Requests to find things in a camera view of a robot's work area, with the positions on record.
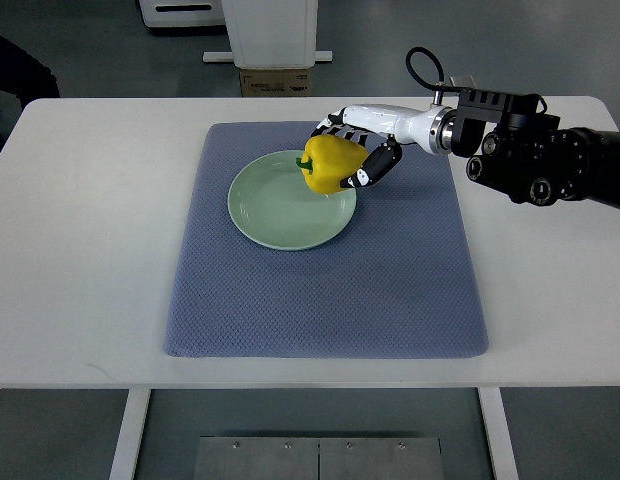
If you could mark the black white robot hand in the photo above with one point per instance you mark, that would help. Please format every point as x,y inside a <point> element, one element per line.
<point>383,130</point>

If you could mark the black chair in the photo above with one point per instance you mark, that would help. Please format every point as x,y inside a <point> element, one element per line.
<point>23,76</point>

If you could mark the blue textured mat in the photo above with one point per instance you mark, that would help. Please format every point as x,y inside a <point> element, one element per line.
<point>396,283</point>

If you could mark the light green plate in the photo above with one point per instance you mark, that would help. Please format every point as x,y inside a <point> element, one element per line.
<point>270,203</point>

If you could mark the small grey floor plate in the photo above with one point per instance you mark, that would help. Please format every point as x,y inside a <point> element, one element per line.
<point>463,82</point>

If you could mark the white left table leg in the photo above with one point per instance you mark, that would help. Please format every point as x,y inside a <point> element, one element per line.
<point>130,435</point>

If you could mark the grey metal base plate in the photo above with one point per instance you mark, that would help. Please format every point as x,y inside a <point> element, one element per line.
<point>318,458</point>

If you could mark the yellow bell pepper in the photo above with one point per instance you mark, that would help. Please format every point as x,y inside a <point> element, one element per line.
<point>329,159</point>

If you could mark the white table leg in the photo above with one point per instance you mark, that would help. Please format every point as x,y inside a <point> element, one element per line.
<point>130,435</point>
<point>497,434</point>

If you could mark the white pedestal stand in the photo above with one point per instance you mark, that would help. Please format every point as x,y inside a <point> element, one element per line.
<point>271,35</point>

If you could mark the white cabinet with slot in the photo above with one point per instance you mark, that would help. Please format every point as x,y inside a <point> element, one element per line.
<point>181,14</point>

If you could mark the brown cardboard box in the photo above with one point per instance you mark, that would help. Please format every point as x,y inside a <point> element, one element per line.
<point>262,83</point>

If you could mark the white right table leg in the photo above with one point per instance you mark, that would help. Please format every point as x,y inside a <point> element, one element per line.
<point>497,434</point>

